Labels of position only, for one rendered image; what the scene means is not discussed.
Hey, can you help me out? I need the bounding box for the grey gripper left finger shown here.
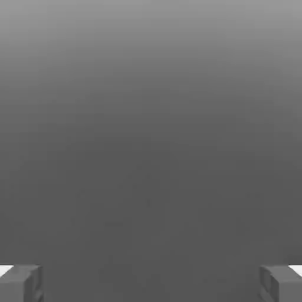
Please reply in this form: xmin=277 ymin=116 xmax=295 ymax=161
xmin=0 ymin=264 xmax=45 ymax=302

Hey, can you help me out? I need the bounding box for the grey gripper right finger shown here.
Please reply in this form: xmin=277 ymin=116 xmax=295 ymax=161
xmin=258 ymin=264 xmax=302 ymax=302

